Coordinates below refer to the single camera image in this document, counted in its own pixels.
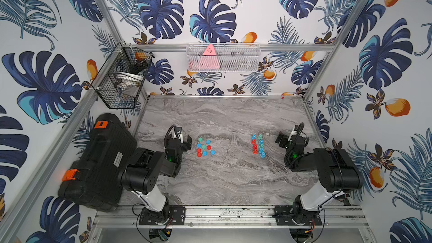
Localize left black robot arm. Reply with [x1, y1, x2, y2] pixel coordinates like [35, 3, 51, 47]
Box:
[119, 125, 192, 225]

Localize black plastic tool case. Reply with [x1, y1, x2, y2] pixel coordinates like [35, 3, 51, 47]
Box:
[58, 113, 137, 212]

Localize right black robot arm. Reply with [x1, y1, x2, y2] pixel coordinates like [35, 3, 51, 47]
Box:
[274, 123, 363, 226]

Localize pink triangle card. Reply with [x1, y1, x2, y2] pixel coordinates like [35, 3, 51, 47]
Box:
[198, 44, 221, 71]

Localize black wire basket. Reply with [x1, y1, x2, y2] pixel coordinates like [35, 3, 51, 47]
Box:
[91, 43, 155, 109]

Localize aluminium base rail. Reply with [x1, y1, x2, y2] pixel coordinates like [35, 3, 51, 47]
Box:
[93, 205, 369, 229]

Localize clear mesh wall tray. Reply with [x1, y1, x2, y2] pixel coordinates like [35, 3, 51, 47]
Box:
[186, 43, 261, 72]

